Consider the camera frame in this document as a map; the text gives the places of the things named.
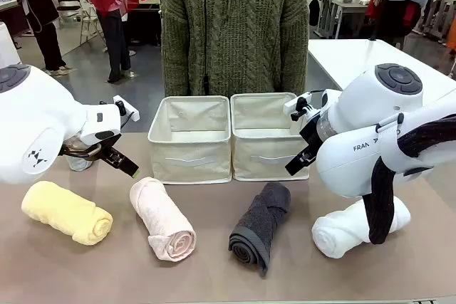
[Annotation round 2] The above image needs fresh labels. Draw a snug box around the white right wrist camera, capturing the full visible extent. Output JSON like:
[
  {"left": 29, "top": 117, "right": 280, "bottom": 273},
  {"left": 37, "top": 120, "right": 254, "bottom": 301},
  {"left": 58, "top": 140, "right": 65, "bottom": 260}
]
[{"left": 284, "top": 92, "right": 323, "bottom": 122}]

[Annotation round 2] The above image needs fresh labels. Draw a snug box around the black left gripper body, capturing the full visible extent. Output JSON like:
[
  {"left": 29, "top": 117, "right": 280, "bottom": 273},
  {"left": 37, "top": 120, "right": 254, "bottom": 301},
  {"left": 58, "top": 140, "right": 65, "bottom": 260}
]
[{"left": 58, "top": 132, "right": 122, "bottom": 163}]

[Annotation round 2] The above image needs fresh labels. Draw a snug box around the person in green knit sweater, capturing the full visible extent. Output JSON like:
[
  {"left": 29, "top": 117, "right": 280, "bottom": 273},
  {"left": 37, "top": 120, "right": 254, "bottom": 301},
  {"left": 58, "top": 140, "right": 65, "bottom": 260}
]
[{"left": 160, "top": 0, "right": 310, "bottom": 98}]

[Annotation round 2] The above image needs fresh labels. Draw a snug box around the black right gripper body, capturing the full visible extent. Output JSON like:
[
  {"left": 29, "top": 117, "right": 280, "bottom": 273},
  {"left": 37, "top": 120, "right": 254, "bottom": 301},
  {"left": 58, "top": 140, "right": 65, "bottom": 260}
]
[{"left": 298, "top": 114, "right": 323, "bottom": 157}]

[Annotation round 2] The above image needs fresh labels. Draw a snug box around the pink towel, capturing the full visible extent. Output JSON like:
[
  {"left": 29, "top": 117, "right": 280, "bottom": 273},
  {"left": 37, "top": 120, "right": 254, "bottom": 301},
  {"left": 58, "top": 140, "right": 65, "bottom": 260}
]
[{"left": 129, "top": 177, "right": 197, "bottom": 261}]

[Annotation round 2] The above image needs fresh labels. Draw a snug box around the dark grey towel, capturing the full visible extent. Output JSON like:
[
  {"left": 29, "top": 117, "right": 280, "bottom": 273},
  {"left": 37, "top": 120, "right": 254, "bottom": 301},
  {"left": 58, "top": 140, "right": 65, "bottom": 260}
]
[{"left": 228, "top": 182, "right": 292, "bottom": 276}]

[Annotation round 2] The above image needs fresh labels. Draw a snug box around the black braided cable sleeve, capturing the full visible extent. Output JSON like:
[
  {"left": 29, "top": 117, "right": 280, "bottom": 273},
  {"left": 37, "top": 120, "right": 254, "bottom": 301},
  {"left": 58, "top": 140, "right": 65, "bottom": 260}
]
[{"left": 366, "top": 115, "right": 456, "bottom": 246}]

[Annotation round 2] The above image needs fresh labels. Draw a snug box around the brown table mat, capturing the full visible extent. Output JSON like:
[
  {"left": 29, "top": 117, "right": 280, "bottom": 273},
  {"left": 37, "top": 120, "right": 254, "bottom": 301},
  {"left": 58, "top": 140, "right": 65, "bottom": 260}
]
[{"left": 0, "top": 132, "right": 456, "bottom": 302}]

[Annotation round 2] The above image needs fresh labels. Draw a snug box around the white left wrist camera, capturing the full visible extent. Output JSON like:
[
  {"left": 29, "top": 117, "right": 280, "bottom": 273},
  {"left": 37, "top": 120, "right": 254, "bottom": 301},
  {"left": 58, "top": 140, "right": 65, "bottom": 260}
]
[{"left": 113, "top": 95, "right": 140, "bottom": 123}]

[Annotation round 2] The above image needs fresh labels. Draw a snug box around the dark background desk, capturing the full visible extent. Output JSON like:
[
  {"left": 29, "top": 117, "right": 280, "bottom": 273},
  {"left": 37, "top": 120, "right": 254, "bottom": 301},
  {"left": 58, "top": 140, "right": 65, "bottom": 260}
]
[{"left": 126, "top": 0, "right": 162, "bottom": 47}]

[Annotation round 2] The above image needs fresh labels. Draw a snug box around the cream fabric storage bin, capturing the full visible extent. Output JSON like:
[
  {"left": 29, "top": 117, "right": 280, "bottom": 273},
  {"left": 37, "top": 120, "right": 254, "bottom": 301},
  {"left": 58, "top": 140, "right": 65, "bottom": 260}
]
[
  {"left": 229, "top": 93, "right": 311, "bottom": 182},
  {"left": 147, "top": 95, "right": 232, "bottom": 186}
]

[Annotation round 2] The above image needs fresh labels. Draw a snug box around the person in black skirt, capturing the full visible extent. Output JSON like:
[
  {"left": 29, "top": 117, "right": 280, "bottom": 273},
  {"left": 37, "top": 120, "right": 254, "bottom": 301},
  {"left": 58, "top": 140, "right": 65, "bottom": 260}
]
[{"left": 9, "top": 0, "right": 78, "bottom": 77}]

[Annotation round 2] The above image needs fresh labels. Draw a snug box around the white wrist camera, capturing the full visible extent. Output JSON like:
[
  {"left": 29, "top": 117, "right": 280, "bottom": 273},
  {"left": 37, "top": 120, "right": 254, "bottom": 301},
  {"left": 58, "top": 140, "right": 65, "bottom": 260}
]
[
  {"left": 113, "top": 95, "right": 140, "bottom": 123},
  {"left": 284, "top": 92, "right": 323, "bottom": 122}
]

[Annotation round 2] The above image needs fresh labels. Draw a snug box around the yellow towel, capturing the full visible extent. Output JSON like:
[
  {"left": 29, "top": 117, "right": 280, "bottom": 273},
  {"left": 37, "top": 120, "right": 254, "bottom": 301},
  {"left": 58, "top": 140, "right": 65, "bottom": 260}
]
[{"left": 21, "top": 180, "right": 114, "bottom": 247}]

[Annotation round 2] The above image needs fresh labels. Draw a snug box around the white towel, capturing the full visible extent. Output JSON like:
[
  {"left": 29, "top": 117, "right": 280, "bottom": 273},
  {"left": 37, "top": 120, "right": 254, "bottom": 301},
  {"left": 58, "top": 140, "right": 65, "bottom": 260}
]
[{"left": 311, "top": 198, "right": 412, "bottom": 259}]

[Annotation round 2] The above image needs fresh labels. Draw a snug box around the grey background work table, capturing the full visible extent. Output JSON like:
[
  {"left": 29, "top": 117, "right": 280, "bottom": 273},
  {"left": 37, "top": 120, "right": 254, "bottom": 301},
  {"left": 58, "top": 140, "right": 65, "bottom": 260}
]
[{"left": 315, "top": 0, "right": 373, "bottom": 40}]

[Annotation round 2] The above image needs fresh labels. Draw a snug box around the white side table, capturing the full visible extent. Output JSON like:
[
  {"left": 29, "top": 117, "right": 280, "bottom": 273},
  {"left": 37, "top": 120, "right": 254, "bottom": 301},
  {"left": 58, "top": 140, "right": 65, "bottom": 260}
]
[{"left": 306, "top": 38, "right": 456, "bottom": 91}]

